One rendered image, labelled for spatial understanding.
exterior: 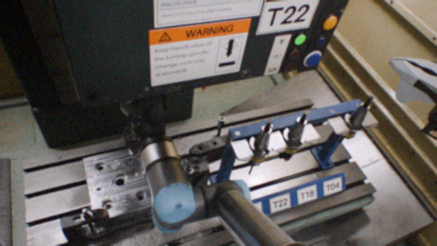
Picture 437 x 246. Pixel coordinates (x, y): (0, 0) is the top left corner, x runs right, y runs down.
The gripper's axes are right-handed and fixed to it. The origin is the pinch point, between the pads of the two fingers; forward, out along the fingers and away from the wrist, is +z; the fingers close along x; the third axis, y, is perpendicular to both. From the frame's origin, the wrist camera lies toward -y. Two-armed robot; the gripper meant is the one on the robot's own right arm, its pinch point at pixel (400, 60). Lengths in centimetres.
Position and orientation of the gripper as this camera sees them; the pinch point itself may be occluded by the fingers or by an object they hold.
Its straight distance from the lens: 61.4
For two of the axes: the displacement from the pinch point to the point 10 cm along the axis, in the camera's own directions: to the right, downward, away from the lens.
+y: -1.2, 6.2, 7.7
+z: -7.7, -5.5, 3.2
